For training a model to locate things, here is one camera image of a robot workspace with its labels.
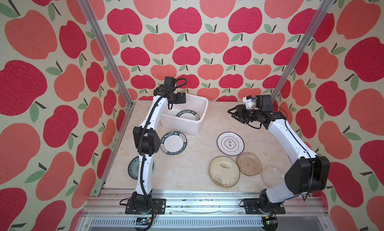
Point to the aluminium front rail frame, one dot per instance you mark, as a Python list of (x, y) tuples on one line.
[(203, 211)]

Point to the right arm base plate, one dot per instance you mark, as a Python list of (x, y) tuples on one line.
[(262, 207)]

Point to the white plastic bin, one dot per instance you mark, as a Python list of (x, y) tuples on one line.
[(195, 103)]

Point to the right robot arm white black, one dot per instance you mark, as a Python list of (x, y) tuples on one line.
[(308, 173)]

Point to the teal rim lettered plate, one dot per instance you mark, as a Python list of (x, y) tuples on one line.
[(188, 114), (173, 143)]

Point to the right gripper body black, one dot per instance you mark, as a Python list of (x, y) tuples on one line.
[(250, 115)]

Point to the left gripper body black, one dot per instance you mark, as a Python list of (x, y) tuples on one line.
[(176, 98)]

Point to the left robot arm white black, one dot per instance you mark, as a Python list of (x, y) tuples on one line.
[(147, 140)]

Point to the brown glass plate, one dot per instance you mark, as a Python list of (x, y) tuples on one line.
[(249, 164)]

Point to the white plate with black ring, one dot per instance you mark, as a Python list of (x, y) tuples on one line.
[(230, 144)]

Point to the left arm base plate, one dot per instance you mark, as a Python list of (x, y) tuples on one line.
[(141, 206)]

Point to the cream plate with plant drawing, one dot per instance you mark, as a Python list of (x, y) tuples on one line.
[(224, 172)]

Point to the aluminium frame post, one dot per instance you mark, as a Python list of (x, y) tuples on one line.
[(88, 12), (307, 37)]

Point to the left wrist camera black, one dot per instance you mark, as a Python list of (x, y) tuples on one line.
[(170, 82)]

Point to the aluminium frame post right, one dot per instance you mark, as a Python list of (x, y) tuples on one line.
[(307, 37)]

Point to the clear glass plate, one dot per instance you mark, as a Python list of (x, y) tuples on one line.
[(272, 175)]

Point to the blue patterned plate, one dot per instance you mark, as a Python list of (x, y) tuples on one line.
[(133, 168)]

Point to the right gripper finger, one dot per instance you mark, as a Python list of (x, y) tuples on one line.
[(241, 119), (237, 109)]

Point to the aluminium frame post left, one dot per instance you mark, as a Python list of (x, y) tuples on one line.
[(88, 12)]

